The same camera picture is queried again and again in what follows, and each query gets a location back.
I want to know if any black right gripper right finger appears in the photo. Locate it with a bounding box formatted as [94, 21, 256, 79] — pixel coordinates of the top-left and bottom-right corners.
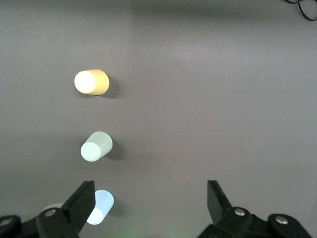
[198, 180, 273, 238]

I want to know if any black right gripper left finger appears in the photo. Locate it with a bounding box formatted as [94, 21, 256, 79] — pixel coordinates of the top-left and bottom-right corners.
[36, 180, 96, 238]

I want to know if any pale green plastic cup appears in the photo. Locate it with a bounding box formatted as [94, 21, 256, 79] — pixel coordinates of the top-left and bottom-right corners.
[80, 131, 113, 163]

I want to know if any yellow plastic cup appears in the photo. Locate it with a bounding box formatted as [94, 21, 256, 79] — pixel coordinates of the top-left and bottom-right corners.
[74, 69, 110, 96]

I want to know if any light blue plastic cup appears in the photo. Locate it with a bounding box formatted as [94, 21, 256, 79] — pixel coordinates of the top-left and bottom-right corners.
[86, 189, 115, 226]

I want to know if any loose black cable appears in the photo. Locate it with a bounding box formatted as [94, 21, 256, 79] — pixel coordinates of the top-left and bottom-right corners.
[282, 0, 317, 22]

